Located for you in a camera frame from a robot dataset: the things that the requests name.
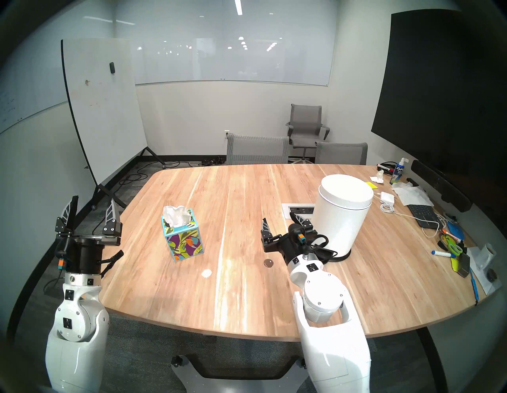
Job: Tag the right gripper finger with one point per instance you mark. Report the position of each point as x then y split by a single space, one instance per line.
267 231
303 224

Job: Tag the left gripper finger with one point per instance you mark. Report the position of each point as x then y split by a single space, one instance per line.
66 222
113 227

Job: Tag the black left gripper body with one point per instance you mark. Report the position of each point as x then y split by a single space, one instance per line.
85 255

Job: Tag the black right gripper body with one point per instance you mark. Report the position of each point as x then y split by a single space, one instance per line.
283 245

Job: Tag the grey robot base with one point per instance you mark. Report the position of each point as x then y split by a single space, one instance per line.
237 382

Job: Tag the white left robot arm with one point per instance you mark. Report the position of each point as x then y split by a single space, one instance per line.
75 340

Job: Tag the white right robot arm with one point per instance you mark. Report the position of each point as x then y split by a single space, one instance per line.
332 340

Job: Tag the colourful toucan tissue box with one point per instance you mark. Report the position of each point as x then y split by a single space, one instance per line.
184 241

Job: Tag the small crumpled white tissue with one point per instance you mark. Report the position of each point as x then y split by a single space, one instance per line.
378 177

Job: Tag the table power outlet box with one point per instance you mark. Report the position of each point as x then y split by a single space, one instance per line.
295 210

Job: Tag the white pedal trash can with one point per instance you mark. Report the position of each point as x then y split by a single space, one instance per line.
344 214

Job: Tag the grey fabric office chair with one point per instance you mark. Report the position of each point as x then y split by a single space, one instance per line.
340 154

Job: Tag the yellow sticky note pad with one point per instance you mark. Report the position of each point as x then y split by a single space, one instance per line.
372 185

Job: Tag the grey mesh office chair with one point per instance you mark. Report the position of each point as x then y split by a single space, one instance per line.
257 150

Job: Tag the white power adapter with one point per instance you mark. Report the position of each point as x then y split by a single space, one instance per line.
387 198

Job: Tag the grey armrest office chair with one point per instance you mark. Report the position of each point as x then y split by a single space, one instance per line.
305 123

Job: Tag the whiteboard cleaner spray bottle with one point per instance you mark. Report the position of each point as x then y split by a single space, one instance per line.
398 172

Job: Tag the white paper towel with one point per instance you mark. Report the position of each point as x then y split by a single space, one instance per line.
412 194

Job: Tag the rolling whiteboard on stand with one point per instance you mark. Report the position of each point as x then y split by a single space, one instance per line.
103 111

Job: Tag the small black remote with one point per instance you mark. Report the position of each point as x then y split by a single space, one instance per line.
413 182

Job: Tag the black keyboard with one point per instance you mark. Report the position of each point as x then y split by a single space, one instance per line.
424 216

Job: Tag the black video sound bar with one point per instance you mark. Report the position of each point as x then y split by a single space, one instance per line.
439 184

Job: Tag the blue white marker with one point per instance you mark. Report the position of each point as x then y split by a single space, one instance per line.
443 254

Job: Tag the blue pouch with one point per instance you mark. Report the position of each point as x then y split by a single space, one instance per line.
455 230

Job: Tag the dark block with yellow edge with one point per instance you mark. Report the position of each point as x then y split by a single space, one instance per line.
461 264

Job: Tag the blue pen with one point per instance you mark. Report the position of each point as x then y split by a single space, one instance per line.
474 285

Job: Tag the white paper cup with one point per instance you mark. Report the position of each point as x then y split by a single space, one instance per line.
485 255

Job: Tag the white paper sheet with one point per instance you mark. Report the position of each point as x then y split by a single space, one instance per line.
484 283

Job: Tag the small black round cap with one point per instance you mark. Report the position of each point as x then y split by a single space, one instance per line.
492 275

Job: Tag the long ceiling light strip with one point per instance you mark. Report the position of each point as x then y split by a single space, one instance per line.
238 7

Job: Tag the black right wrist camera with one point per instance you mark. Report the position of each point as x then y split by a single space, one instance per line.
297 233

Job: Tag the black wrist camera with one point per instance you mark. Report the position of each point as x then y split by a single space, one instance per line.
297 233
60 255

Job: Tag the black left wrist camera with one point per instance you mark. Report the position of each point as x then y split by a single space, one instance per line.
60 255

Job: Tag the wall whiteboard with writing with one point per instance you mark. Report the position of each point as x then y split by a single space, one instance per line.
31 79

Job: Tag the wide glass wall whiteboard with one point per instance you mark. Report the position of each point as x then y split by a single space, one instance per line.
237 59

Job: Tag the large black wall screen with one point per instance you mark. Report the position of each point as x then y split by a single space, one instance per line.
435 99

